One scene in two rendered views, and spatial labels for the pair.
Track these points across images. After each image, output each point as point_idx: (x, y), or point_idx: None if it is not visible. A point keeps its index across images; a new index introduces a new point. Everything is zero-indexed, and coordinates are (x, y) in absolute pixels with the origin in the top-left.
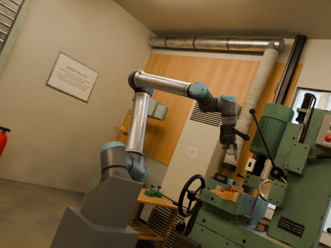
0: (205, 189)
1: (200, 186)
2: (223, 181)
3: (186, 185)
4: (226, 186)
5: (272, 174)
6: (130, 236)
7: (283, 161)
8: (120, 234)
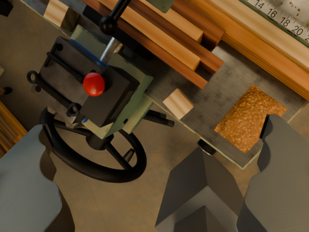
0: (249, 163)
1: (64, 126)
2: (132, 92)
3: (133, 177)
4: (146, 77)
5: None
6: (218, 194)
7: None
8: (233, 211)
